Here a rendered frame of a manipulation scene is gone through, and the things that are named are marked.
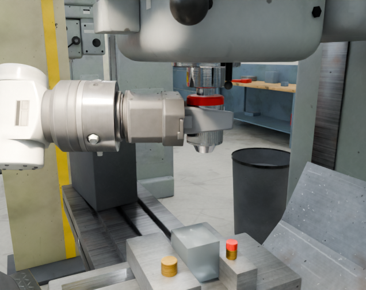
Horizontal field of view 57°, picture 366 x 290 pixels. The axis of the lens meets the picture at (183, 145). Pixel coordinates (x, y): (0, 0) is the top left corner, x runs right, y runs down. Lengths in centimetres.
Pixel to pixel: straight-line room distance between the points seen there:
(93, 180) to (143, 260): 42
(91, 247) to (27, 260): 167
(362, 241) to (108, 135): 50
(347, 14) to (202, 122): 19
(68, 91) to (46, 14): 171
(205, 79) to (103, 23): 13
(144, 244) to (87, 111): 24
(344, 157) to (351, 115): 9
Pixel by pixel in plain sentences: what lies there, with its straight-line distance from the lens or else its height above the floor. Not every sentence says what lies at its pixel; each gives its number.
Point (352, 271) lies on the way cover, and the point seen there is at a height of 95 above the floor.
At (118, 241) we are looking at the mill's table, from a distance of 78.
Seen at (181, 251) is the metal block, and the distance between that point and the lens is 50.
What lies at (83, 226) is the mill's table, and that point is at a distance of 85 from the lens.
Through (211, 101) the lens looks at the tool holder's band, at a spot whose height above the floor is 126.
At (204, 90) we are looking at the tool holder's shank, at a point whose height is 128.
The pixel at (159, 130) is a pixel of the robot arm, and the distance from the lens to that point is 39.
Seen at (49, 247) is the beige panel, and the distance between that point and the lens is 240.
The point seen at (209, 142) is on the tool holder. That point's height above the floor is 121.
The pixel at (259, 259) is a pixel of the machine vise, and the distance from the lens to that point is 59.
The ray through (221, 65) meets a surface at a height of 131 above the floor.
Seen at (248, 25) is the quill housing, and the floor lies 134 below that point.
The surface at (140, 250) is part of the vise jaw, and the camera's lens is 53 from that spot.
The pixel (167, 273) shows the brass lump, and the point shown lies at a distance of 47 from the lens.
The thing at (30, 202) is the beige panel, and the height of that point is 47.
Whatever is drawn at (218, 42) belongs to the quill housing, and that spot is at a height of 133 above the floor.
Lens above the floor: 131
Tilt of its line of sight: 15 degrees down
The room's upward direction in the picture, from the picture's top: straight up
